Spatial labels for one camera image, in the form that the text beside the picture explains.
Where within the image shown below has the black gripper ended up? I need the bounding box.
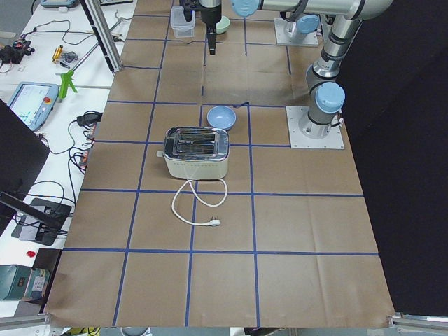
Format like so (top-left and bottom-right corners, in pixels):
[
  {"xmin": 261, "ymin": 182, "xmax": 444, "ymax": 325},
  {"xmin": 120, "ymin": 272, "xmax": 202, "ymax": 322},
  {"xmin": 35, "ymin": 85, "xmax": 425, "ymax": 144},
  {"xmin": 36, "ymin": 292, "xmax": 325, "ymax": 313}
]
[{"xmin": 199, "ymin": 0, "xmax": 222, "ymax": 55}]

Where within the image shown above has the light green bowl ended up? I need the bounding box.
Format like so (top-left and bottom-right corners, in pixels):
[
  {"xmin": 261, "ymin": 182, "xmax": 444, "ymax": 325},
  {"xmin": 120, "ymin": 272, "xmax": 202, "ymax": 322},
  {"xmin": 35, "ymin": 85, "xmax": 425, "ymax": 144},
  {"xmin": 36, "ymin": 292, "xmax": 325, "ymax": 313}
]
[{"xmin": 216, "ymin": 15, "xmax": 231, "ymax": 34}]

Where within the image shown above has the light blue bowl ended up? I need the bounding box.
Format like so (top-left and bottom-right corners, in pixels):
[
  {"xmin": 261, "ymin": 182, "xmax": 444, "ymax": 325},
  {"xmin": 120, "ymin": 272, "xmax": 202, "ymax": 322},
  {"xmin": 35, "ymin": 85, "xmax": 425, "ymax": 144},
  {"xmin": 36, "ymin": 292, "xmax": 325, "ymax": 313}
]
[{"xmin": 206, "ymin": 106, "xmax": 237, "ymax": 131}]

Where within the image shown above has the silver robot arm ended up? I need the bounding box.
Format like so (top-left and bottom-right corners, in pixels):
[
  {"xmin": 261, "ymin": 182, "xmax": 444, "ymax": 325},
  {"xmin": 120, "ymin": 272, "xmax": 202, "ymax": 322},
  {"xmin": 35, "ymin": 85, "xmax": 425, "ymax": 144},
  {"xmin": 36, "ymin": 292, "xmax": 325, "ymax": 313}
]
[
  {"xmin": 232, "ymin": 0, "xmax": 392, "ymax": 139},
  {"xmin": 179, "ymin": 1, "xmax": 320, "ymax": 55}
]

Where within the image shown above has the clear plastic food container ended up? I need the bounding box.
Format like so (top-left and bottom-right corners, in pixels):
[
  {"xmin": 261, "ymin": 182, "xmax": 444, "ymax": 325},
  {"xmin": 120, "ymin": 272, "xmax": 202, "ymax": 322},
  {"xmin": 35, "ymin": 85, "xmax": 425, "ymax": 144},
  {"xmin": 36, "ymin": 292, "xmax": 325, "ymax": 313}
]
[{"xmin": 170, "ymin": 6, "xmax": 195, "ymax": 39}]

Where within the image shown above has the chrome white toaster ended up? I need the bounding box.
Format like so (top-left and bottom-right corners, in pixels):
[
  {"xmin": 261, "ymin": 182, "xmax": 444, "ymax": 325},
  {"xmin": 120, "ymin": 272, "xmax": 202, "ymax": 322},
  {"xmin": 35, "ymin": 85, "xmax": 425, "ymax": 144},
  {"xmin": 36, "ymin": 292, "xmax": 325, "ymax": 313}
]
[{"xmin": 157, "ymin": 127, "xmax": 230, "ymax": 180}]

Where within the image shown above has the black power adapter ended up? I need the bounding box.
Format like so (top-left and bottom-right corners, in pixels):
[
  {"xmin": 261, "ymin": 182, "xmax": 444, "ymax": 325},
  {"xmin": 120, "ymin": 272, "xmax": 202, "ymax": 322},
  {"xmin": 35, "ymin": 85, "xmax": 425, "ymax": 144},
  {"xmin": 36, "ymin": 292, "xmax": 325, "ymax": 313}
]
[{"xmin": 76, "ymin": 111, "xmax": 103, "ymax": 126}]

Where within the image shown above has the green clamp tool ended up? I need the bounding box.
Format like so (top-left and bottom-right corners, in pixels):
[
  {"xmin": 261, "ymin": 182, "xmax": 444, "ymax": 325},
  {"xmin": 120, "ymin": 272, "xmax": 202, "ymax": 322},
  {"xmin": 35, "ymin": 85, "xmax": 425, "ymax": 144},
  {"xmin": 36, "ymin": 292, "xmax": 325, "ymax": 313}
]
[{"xmin": 58, "ymin": 69, "xmax": 78, "ymax": 101}]

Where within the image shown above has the yellow screwdriver tool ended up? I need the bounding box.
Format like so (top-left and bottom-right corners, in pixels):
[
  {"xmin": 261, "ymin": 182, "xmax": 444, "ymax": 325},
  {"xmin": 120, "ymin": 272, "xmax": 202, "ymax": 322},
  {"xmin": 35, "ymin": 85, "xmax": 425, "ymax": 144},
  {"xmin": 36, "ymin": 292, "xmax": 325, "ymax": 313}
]
[{"xmin": 52, "ymin": 45, "xmax": 63, "ymax": 64}]

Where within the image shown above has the blue teach pendant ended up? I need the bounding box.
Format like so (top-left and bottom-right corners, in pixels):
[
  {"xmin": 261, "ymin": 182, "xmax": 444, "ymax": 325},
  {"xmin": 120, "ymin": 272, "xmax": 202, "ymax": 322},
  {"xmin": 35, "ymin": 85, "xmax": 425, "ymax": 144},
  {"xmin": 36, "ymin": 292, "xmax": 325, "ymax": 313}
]
[{"xmin": 8, "ymin": 82, "xmax": 59, "ymax": 131}]

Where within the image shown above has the black monitor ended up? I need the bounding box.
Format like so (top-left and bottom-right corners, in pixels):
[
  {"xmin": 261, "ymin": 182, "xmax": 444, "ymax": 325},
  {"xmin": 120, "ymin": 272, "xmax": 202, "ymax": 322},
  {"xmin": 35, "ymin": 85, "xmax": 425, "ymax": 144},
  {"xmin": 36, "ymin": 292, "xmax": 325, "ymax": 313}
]
[{"xmin": 0, "ymin": 99, "xmax": 56, "ymax": 237}]

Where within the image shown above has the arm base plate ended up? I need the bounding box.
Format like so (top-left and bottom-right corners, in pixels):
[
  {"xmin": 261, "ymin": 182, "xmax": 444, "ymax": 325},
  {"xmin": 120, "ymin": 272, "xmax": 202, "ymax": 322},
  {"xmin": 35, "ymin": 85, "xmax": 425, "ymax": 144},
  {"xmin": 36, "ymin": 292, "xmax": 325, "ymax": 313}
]
[
  {"xmin": 286, "ymin": 106, "xmax": 345, "ymax": 150},
  {"xmin": 274, "ymin": 15, "xmax": 320, "ymax": 47}
]

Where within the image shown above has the aluminium frame post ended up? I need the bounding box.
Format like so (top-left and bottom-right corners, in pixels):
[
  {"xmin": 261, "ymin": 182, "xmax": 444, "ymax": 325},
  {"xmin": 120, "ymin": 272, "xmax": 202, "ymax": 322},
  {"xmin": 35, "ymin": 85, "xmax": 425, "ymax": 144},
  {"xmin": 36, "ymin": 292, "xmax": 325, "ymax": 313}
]
[{"xmin": 80, "ymin": 0, "xmax": 123, "ymax": 73}]

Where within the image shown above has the white toaster power cord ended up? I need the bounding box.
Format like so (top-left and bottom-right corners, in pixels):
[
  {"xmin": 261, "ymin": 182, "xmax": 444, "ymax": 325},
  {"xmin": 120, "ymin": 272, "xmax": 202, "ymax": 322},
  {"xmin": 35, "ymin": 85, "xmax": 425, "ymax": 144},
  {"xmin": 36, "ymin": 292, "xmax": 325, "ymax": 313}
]
[{"xmin": 171, "ymin": 178, "xmax": 229, "ymax": 228}]

